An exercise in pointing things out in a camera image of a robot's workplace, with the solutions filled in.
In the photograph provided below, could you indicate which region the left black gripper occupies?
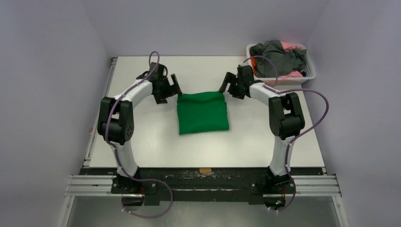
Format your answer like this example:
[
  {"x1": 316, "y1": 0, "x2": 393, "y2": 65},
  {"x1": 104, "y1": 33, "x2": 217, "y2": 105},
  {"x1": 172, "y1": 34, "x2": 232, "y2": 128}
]
[{"x1": 154, "y1": 75, "x2": 182, "y2": 104}]

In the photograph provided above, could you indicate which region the green t shirt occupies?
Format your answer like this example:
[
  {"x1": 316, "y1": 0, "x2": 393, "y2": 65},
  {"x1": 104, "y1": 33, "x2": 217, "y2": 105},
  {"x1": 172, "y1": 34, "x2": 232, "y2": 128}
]
[{"x1": 177, "y1": 91, "x2": 230, "y2": 135}]

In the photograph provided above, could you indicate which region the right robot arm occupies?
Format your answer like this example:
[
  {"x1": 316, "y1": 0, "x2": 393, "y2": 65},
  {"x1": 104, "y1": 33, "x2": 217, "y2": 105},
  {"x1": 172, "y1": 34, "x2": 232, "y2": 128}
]
[{"x1": 219, "y1": 66, "x2": 305, "y2": 192}]

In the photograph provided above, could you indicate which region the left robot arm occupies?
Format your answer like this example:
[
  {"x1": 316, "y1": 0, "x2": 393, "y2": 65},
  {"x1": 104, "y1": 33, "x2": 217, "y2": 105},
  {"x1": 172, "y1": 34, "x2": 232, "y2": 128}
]
[{"x1": 97, "y1": 62, "x2": 182, "y2": 193}]

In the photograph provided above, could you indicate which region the orange t shirt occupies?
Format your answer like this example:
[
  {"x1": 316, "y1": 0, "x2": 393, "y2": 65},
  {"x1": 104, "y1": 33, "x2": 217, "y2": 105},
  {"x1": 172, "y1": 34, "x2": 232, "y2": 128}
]
[{"x1": 250, "y1": 55, "x2": 257, "y2": 77}]

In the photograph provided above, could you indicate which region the grey t shirt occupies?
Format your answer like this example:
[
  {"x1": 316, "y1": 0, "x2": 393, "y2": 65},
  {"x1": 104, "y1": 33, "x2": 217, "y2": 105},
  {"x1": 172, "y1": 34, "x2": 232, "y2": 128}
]
[{"x1": 249, "y1": 40, "x2": 307, "y2": 78}]

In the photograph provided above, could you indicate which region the pink t shirt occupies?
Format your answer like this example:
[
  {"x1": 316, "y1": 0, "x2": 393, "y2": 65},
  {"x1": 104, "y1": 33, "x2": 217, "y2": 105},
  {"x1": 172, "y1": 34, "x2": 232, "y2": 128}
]
[{"x1": 280, "y1": 41, "x2": 304, "y2": 79}]

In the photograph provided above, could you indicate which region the white laundry basket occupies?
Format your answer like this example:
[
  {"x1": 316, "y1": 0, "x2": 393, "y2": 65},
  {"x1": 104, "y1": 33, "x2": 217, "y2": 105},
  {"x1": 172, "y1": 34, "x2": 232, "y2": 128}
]
[{"x1": 246, "y1": 43, "x2": 316, "y2": 86}]

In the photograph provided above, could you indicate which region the brown tape piece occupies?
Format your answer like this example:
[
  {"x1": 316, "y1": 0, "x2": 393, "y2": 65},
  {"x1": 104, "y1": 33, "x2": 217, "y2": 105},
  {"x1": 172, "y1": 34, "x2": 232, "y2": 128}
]
[{"x1": 199, "y1": 167, "x2": 213, "y2": 175}]

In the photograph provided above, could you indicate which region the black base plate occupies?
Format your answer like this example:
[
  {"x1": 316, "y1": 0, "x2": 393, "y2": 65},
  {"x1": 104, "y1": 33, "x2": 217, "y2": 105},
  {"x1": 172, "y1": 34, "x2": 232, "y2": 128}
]
[{"x1": 78, "y1": 167, "x2": 323, "y2": 207}]

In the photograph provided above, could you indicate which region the left side aluminium rail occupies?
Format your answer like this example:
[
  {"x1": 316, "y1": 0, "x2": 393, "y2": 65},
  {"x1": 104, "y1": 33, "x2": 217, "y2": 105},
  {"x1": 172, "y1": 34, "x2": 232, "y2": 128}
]
[{"x1": 83, "y1": 57, "x2": 118, "y2": 168}]

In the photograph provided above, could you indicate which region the aluminium frame rail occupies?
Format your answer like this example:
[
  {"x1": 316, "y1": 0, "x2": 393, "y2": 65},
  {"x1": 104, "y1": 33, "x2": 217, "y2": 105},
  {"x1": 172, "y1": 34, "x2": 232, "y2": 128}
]
[{"x1": 66, "y1": 175, "x2": 350, "y2": 227}]

